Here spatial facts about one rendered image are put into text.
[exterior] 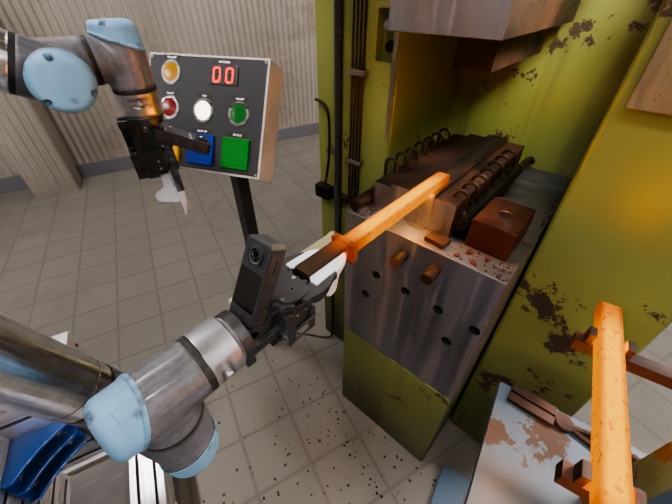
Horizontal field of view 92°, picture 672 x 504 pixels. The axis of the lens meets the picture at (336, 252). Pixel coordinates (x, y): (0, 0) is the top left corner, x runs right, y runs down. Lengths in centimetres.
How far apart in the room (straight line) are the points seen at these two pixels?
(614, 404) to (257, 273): 46
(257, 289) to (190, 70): 70
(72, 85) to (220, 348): 40
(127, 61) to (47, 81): 18
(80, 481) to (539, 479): 120
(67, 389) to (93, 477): 90
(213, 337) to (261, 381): 115
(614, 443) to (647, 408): 143
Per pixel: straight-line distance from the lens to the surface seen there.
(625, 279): 85
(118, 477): 133
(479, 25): 62
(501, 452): 76
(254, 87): 88
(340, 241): 51
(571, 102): 108
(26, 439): 90
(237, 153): 87
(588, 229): 80
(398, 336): 93
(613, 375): 57
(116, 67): 74
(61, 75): 59
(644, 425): 188
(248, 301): 41
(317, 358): 157
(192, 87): 97
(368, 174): 97
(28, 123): 334
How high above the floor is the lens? 133
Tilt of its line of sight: 40 degrees down
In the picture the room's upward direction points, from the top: straight up
